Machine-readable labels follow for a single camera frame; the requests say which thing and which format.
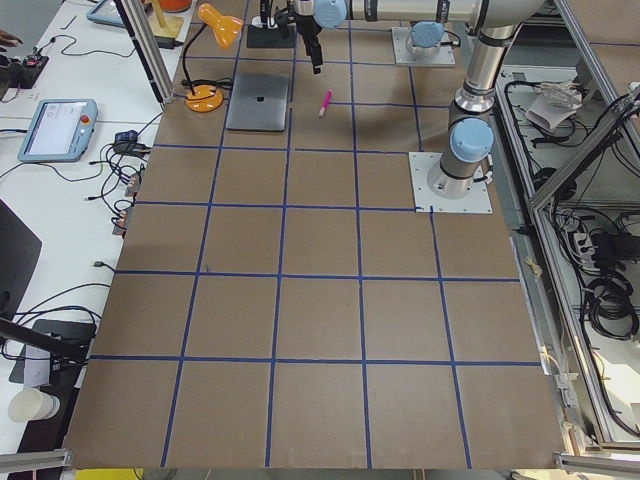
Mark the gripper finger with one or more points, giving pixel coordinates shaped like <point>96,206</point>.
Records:
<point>307,43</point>
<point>315,53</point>

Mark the pink pen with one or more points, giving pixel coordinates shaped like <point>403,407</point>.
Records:
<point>325,103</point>

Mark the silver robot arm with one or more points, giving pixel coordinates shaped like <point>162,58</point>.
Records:
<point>424,33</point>
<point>494,23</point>

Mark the black mousepad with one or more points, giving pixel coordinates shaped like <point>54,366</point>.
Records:
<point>263,38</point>

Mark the silver laptop notebook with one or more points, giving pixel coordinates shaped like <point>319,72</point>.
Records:
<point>258,102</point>

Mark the wooden stand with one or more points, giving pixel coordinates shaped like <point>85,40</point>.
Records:
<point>164,25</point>

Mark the black power adapter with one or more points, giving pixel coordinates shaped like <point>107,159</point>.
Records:
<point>169,43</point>

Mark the blue teach pendant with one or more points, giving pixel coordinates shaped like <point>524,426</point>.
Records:
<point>59,132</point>
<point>105,12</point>

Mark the white paper cup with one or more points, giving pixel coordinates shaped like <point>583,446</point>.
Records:
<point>32,404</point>

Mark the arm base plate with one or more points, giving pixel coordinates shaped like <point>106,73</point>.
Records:
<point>470,197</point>
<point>408,54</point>

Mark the aluminium frame post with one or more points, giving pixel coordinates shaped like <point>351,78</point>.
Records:
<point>138,28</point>

